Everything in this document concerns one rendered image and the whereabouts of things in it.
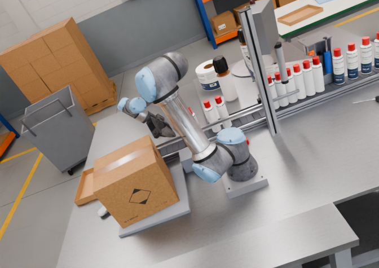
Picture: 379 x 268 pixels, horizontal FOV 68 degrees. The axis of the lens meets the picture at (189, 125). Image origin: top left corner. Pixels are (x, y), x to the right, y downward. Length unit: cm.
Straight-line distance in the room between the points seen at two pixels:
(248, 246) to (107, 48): 534
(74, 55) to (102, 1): 159
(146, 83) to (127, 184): 48
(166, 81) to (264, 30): 49
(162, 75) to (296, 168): 74
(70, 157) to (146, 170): 246
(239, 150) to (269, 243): 37
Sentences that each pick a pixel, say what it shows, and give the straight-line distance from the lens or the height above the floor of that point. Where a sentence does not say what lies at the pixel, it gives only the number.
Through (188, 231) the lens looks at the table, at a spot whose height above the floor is 83.
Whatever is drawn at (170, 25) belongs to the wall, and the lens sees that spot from 593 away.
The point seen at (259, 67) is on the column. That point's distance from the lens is 135.
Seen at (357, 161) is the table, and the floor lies 83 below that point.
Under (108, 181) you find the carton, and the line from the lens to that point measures 129.
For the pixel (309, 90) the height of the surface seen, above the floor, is 92.
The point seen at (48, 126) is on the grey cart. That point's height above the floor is 73.
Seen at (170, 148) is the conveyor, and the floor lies 88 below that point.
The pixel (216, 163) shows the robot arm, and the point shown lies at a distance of 114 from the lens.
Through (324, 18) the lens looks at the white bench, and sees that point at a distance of 294.
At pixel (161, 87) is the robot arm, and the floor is 143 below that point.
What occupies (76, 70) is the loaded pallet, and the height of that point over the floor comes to 76.
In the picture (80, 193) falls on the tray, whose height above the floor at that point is 84.
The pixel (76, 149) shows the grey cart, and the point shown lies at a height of 30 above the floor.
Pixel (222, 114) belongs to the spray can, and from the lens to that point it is 156.
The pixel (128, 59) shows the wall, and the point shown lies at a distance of 612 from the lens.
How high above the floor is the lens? 183
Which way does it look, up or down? 32 degrees down
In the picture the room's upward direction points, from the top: 25 degrees counter-clockwise
